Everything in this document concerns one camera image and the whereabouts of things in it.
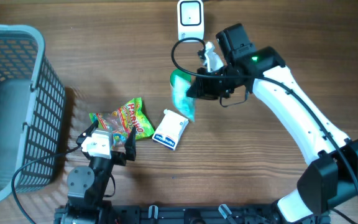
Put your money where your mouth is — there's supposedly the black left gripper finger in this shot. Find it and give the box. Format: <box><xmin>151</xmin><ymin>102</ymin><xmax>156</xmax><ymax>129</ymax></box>
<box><xmin>124</xmin><ymin>127</ymin><xmax>137</xmax><ymax>161</ymax></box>
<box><xmin>76</xmin><ymin>120</ymin><xmax>99</xmax><ymax>145</ymax></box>

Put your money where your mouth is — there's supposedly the Haribo gummy candy bag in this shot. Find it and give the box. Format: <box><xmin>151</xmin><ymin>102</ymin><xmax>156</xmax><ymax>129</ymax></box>
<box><xmin>89</xmin><ymin>97</ymin><xmax>155</xmax><ymax>147</ymax></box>

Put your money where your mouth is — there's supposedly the teal tissue packet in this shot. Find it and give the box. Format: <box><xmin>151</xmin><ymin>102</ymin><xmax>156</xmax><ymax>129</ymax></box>
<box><xmin>172</xmin><ymin>77</ymin><xmax>196</xmax><ymax>121</ymax></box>

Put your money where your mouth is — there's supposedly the green lid plastic jar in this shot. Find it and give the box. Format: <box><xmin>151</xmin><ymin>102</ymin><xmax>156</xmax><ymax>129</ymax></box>
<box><xmin>170</xmin><ymin>69</ymin><xmax>192</xmax><ymax>88</ymax></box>

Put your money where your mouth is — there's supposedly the white blue plaster box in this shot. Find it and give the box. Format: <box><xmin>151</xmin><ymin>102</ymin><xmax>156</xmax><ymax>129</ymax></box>
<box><xmin>152</xmin><ymin>109</ymin><xmax>189</xmax><ymax>151</ymax></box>

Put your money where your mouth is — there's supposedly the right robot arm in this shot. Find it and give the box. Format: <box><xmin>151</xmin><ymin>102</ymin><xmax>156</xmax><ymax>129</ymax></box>
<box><xmin>186</xmin><ymin>24</ymin><xmax>358</xmax><ymax>223</ymax></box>

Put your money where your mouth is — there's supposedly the grey plastic shopping basket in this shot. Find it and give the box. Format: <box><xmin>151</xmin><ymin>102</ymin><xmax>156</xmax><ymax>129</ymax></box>
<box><xmin>0</xmin><ymin>25</ymin><xmax>66</xmax><ymax>202</ymax></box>

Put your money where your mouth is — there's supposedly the black right camera cable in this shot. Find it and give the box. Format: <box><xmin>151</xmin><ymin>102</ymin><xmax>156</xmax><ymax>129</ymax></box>
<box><xmin>170</xmin><ymin>37</ymin><xmax>358</xmax><ymax>224</ymax></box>

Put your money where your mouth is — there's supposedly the black camera cable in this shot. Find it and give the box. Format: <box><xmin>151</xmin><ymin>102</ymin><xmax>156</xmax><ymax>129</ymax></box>
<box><xmin>170</xmin><ymin>37</ymin><xmax>358</xmax><ymax>224</ymax></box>
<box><xmin>11</xmin><ymin>144</ymin><xmax>83</xmax><ymax>224</ymax></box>

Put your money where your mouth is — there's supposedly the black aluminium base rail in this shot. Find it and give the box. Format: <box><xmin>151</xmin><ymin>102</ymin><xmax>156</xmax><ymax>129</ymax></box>
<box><xmin>53</xmin><ymin>204</ymin><xmax>331</xmax><ymax>224</ymax></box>

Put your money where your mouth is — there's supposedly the black left camera cable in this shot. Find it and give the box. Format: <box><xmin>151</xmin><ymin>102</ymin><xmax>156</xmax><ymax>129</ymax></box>
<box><xmin>11</xmin><ymin>144</ymin><xmax>83</xmax><ymax>224</ymax></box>

